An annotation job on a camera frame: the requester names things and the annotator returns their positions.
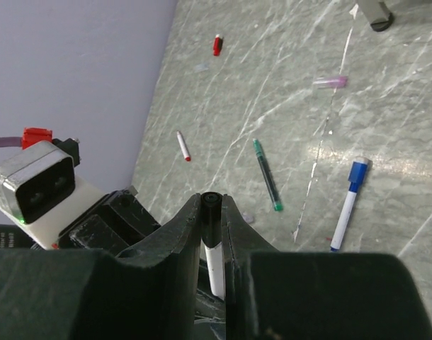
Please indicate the red marker cap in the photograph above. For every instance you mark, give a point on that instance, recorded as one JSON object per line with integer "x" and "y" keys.
{"x": 217, "y": 45}

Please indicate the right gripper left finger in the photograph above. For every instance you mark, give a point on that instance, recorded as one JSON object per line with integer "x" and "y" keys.
{"x": 147, "y": 291}

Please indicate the green pen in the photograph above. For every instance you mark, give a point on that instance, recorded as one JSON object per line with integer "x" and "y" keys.
{"x": 267, "y": 176}

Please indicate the red white marker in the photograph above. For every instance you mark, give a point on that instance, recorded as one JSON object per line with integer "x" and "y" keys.
{"x": 183, "y": 146}

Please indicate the black white marker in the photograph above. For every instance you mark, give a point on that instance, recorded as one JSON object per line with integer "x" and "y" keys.
{"x": 214, "y": 257}

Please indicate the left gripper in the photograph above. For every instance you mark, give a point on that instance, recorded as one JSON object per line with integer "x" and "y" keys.
{"x": 115, "y": 222}

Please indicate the blue marker cap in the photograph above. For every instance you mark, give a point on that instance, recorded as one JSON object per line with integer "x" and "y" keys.
{"x": 358, "y": 172}

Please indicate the pink pen cap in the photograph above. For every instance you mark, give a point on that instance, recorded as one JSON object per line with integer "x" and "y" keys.
{"x": 335, "y": 82}

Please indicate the purple pen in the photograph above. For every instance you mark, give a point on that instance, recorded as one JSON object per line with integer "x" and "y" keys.
{"x": 248, "y": 218}

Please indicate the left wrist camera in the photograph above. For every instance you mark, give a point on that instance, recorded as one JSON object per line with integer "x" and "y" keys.
{"x": 39, "y": 190}

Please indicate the blue white marker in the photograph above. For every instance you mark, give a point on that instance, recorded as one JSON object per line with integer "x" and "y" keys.
{"x": 342, "y": 223}

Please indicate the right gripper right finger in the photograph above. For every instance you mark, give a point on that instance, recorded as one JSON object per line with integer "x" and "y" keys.
{"x": 272, "y": 294}

